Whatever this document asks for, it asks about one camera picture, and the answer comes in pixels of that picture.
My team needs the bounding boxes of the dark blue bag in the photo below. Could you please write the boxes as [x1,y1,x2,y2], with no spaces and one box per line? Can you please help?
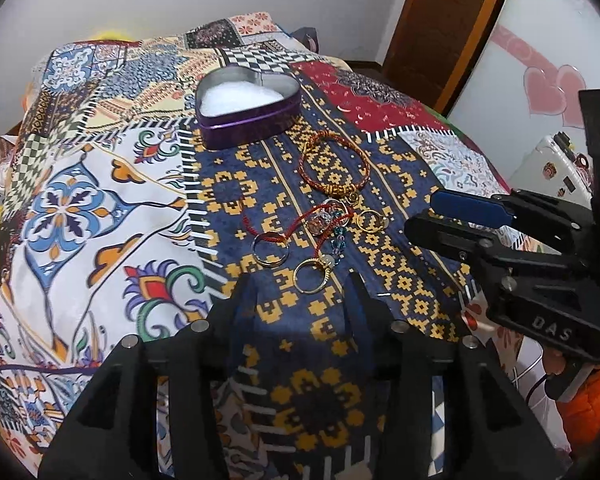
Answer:
[291,27,320,53]

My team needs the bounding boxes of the brown wooden room door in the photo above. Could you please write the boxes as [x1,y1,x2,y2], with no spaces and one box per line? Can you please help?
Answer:
[382,0,505,115]

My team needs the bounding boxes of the orange sleeve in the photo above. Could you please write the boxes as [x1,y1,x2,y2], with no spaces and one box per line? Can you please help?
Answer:
[556,370,600,456]

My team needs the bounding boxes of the white sliding door hearts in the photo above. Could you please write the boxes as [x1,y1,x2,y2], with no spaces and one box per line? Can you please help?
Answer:
[450,0,600,178]

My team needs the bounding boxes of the white suitcase with stickers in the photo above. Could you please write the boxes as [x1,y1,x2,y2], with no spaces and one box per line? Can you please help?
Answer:
[509,132,593,208]

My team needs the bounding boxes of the colourful patchwork bedspread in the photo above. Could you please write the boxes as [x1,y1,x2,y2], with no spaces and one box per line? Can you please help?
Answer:
[0,8,571,480]

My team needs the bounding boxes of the yellow curved tube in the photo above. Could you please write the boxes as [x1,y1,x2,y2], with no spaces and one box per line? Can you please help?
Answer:
[92,30,136,42]

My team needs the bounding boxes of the red string bracelet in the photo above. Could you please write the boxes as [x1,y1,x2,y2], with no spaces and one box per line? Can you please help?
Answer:
[241,199,357,261]

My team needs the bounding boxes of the red braided bracelet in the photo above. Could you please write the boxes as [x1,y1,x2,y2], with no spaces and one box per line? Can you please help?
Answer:
[296,129,373,201]

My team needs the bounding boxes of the silver ring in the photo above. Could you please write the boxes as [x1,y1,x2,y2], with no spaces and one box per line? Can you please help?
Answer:
[251,232,292,268]

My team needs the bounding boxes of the small gold ring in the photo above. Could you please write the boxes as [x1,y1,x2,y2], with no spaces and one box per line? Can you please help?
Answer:
[353,208,387,234]

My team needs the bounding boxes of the purple heart-shaped tin box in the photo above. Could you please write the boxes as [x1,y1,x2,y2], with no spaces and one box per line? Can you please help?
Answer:
[195,66,301,151]

